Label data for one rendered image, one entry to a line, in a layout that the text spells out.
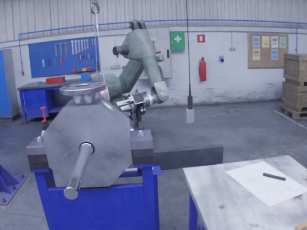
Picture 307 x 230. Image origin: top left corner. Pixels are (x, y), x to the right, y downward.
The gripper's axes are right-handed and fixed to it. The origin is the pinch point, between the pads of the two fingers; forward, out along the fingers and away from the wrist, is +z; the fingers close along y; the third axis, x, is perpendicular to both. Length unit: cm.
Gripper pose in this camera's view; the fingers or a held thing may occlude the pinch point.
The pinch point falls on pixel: (119, 107)
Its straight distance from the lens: 312.1
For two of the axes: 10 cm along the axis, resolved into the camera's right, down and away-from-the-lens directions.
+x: 3.6, 8.6, -3.6
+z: -9.1, 2.3, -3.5
